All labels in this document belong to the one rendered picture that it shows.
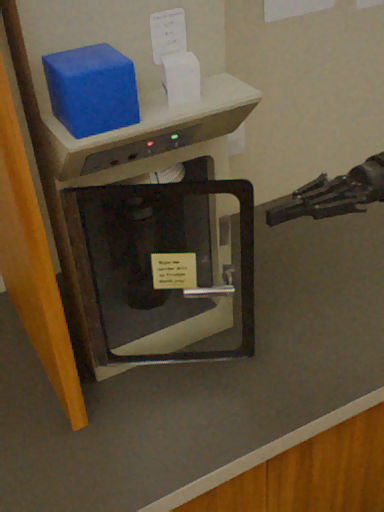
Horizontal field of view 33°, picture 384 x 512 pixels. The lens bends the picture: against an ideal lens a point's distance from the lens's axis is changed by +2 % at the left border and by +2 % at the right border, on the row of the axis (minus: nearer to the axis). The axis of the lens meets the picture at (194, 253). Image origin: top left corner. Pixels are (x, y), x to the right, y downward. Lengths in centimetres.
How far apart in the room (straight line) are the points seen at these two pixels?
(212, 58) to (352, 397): 67
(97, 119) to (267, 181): 100
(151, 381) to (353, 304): 49
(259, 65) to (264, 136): 20
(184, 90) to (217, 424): 61
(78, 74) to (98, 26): 13
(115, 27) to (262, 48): 73
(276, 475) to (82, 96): 82
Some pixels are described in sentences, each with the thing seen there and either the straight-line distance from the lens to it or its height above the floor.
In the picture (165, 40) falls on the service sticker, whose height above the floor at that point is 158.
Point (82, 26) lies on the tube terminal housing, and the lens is 99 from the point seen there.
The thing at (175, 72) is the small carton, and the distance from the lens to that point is 98.
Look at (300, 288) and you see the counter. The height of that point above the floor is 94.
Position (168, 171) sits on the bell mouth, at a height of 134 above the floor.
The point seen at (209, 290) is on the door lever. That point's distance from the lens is 108.
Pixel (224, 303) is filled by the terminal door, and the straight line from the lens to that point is 117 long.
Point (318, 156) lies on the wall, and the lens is 193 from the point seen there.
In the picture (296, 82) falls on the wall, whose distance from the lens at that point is 178.
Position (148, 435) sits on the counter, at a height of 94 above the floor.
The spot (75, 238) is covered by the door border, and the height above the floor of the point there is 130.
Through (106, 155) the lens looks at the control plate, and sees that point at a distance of 97.
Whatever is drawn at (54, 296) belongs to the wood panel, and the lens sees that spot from 105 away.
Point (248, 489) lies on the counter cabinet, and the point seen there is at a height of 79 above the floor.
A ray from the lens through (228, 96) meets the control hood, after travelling 101.
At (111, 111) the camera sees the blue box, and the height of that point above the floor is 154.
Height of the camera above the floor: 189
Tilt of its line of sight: 36 degrees down
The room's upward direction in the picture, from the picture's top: 4 degrees counter-clockwise
